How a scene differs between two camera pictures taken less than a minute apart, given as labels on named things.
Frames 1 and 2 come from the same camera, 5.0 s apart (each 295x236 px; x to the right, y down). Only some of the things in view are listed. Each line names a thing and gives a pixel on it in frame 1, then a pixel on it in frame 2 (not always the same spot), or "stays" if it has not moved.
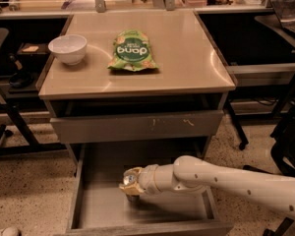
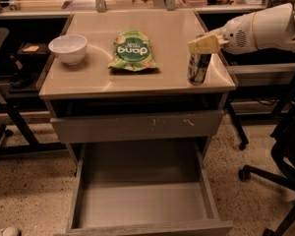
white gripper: (147, 178) → (238, 36)
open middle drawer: (100, 206) stays
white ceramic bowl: (69, 48) stays
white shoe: (9, 231) stays
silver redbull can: (130, 179) → (197, 67)
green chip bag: (132, 51) stays
